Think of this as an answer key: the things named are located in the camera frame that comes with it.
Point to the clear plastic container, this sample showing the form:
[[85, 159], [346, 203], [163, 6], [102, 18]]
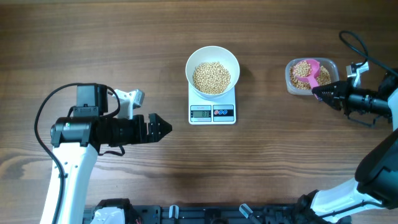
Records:
[[325, 62]]

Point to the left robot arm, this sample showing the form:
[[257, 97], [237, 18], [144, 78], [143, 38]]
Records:
[[101, 115]]

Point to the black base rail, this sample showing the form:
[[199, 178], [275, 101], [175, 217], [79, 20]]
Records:
[[154, 214]]

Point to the white digital kitchen scale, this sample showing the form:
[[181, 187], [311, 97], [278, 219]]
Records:
[[216, 111]]

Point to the white bowl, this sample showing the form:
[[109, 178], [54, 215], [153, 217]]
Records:
[[213, 54]]

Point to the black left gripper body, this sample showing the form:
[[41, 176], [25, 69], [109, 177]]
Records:
[[137, 128]]

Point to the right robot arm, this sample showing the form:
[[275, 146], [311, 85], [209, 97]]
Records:
[[374, 185]]

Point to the pink measuring scoop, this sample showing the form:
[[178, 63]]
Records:
[[307, 71]]

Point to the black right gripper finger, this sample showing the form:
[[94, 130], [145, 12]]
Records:
[[329, 88], [333, 101]]

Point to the soybeans in bowl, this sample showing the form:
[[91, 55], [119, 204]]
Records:
[[211, 78]]

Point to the soybeans pile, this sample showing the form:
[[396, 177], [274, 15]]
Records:
[[324, 78]]

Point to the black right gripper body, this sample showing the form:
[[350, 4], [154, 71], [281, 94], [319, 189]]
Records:
[[351, 90]]

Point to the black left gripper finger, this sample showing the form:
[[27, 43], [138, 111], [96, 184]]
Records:
[[155, 134], [156, 122]]

